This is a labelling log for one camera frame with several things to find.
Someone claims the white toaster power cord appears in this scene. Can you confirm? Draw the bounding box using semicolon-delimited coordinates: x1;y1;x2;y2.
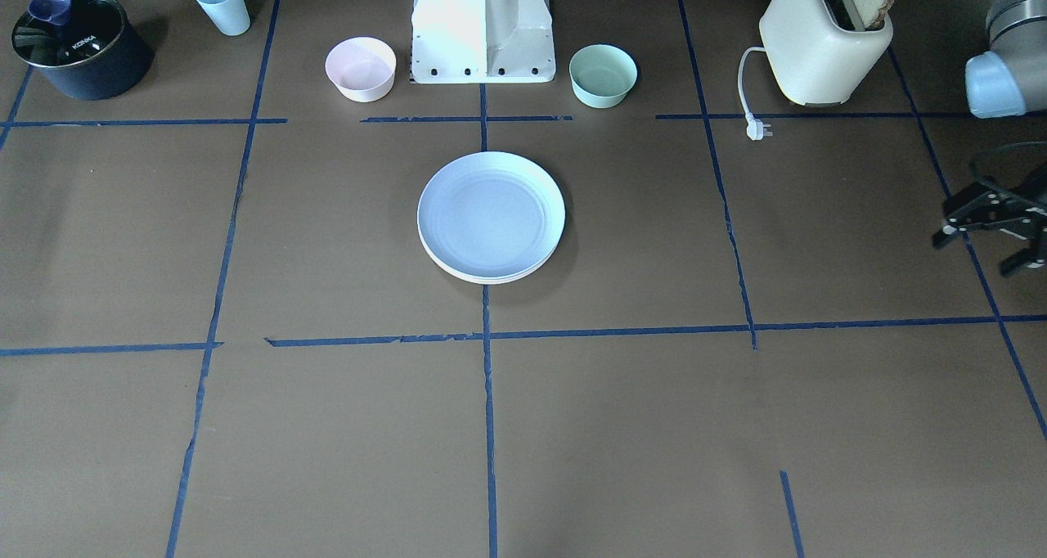
738;46;775;142

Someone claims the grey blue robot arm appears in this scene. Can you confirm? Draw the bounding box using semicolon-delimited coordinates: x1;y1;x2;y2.
932;0;1046;277

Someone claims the green bowl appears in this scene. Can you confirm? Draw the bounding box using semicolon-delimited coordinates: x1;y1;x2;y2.
569;44;639;108

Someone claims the white mounting post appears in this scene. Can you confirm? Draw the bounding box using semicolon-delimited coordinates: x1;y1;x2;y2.
409;0;557;84

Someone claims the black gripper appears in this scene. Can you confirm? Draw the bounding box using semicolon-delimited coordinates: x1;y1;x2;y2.
932;178;1046;278

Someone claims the light blue cup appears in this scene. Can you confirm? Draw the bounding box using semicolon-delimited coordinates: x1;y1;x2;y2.
195;0;250;36

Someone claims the cream plate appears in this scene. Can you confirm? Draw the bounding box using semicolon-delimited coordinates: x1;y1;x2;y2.
420;236;559;285

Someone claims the dark blue saucepan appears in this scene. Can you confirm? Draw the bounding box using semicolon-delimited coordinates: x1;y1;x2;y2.
12;0;155;101

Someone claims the cream toaster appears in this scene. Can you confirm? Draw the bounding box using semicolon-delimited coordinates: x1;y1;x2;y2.
759;0;893;106

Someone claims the pink bowl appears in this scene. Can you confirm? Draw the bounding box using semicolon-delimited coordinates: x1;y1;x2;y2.
324;37;398;103

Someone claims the blue plate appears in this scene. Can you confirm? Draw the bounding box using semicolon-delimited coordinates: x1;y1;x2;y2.
416;151;566;273

